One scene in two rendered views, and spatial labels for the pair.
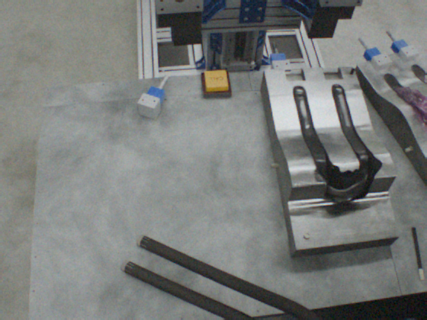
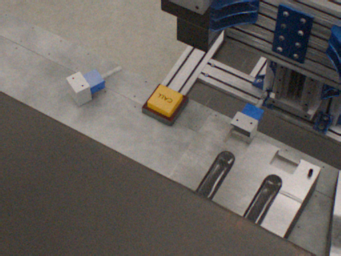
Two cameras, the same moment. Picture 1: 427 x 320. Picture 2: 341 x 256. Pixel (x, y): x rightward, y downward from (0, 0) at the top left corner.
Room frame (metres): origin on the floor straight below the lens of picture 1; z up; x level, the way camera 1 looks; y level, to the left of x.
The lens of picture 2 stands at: (0.08, -0.68, 2.34)
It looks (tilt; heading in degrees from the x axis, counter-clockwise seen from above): 56 degrees down; 45
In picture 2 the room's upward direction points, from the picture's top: 3 degrees counter-clockwise
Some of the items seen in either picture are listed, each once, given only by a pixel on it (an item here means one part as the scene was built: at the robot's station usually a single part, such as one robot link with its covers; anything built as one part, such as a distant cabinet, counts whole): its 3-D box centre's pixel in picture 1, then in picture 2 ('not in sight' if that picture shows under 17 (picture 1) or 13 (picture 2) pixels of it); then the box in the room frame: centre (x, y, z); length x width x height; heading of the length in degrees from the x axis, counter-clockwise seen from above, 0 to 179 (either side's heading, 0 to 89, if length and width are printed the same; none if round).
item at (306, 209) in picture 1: (329, 149); (205, 239); (0.64, -0.27, 0.87); 0.50 x 0.26 x 0.14; 11
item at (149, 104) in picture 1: (156, 93); (96, 79); (0.80, 0.19, 0.83); 0.13 x 0.05 x 0.05; 164
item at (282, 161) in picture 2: (331, 77); (284, 165); (0.88, -0.29, 0.87); 0.05 x 0.05 x 0.04; 11
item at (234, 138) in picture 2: (293, 78); (238, 143); (0.86, -0.18, 0.87); 0.05 x 0.05 x 0.04; 11
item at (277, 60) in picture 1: (277, 59); (253, 113); (0.96, -0.14, 0.83); 0.13 x 0.05 x 0.05; 11
